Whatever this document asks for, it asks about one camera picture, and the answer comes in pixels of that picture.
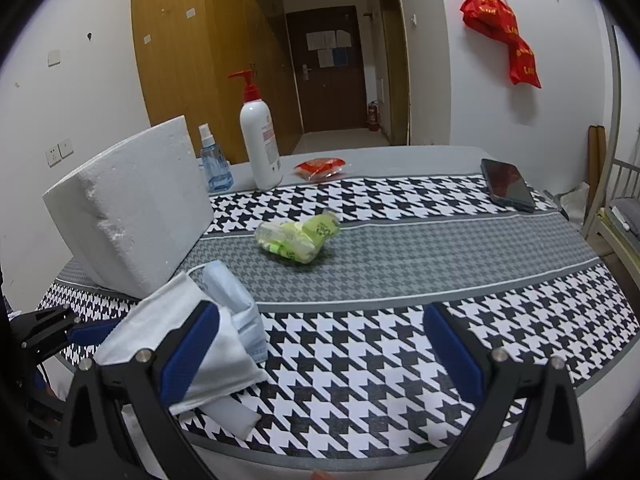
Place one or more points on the wooden wardrobe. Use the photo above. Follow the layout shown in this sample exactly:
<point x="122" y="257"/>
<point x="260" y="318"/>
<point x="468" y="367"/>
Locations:
<point x="170" y="60"/>

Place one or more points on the white pump bottle red cap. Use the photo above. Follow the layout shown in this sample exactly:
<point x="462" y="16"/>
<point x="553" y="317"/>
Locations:
<point x="260" y="145"/>

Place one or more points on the wooden side door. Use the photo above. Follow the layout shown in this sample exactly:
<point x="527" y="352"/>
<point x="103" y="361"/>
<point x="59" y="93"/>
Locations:
<point x="395" y="60"/>

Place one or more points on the blue door notice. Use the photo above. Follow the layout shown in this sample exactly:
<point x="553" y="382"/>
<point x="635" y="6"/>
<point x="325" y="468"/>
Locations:
<point x="339" y="57"/>

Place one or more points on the white foam box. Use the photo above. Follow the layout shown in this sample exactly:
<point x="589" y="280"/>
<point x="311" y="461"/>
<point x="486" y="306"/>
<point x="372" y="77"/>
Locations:
<point x="130" y="210"/>

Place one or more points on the black smartphone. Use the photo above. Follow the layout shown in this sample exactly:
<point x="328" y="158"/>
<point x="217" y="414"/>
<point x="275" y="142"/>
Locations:
<point x="507" y="185"/>

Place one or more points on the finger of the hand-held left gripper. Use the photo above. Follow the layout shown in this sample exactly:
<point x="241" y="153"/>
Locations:
<point x="95" y="331"/>

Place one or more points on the blue spray bottle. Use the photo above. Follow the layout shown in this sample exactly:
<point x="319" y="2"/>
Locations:
<point x="216" y="170"/>

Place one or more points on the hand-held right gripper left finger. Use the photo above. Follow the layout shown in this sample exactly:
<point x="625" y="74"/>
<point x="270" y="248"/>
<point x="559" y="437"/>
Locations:
<point x="192" y="355"/>

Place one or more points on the white foam wrap sheets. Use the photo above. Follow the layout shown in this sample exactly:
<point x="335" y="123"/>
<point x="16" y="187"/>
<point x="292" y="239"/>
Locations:
<point x="150" y="317"/>

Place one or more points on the brown entrance door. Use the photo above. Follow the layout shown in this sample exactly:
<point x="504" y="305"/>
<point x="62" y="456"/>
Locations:
<point x="330" y="95"/>

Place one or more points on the wide white door notice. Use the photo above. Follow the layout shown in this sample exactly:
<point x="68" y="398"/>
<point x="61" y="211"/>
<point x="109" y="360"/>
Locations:
<point x="320" y="40"/>

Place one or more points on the metal bunk bed frame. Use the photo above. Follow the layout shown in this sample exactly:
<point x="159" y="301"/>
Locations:
<point x="616" y="110"/>

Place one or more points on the red fire extinguisher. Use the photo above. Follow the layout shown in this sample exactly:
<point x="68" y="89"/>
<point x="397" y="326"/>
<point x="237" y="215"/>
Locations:
<point x="373" y="117"/>

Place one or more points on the red snack packet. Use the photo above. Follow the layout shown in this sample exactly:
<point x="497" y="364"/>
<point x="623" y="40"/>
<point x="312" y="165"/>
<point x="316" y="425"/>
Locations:
<point x="320" y="167"/>

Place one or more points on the white light switch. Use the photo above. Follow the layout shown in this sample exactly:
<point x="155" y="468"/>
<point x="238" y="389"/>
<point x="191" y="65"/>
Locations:
<point x="54" y="57"/>

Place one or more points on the blue face mask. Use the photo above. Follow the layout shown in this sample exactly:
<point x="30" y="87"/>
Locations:
<point x="230" y="295"/>

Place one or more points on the white foam tube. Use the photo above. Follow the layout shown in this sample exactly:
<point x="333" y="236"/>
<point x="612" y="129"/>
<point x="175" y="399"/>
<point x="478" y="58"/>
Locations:
<point x="235" y="417"/>

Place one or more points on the houndstooth gray table cloth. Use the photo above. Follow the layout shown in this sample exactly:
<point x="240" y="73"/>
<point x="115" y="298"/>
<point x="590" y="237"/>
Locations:
<point x="400" y="260"/>

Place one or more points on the person's right hand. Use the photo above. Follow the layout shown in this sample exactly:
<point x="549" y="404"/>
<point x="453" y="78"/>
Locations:
<point x="321" y="475"/>

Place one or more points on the white wall socket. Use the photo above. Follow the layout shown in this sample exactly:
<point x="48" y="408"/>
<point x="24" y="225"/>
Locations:
<point x="53" y="157"/>
<point x="66" y="148"/>

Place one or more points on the red printed plastic bag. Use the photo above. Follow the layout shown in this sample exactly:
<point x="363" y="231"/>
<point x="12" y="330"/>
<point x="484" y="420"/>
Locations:
<point x="525" y="65"/>
<point x="487" y="12"/>

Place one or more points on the gray folded bedding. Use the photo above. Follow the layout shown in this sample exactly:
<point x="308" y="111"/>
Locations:
<point x="627" y="215"/>

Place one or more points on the brown wooden board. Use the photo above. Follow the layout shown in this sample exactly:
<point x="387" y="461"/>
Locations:
<point x="595" y="165"/>

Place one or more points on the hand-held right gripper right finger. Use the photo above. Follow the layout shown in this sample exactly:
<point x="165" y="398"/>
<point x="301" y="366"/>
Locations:
<point x="452" y="355"/>

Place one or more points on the green tissue packet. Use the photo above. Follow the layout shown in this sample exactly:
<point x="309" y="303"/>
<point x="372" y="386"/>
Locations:
<point x="295" y="242"/>

